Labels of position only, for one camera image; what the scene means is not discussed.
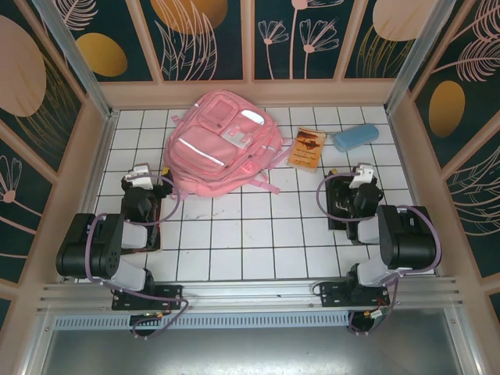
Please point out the pink school backpack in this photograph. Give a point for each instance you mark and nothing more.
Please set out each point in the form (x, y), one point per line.
(203, 148)

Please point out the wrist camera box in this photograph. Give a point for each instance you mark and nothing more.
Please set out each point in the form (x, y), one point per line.
(361, 176)
(138, 176)

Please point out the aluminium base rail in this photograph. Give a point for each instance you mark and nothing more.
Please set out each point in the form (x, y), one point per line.
(250, 291)

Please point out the brown paperback book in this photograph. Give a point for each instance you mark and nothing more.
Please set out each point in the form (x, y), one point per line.
(308, 148)

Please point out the light blue pencil case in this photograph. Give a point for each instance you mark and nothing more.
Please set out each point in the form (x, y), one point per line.
(355, 136)

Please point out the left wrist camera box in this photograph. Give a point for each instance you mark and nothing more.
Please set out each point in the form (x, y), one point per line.
(138, 176)

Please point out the grey metal front panel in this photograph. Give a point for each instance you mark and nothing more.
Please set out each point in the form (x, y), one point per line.
(250, 351)

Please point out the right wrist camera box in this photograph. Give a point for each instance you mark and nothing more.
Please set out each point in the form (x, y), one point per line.
(361, 176)

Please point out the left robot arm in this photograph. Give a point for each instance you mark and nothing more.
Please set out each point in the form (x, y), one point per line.
(78, 250)

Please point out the aluminium frame post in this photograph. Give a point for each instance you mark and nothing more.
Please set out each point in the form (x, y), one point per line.
(420, 54)
(74, 54)

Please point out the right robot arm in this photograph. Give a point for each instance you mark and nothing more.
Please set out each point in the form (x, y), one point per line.
(410, 242)

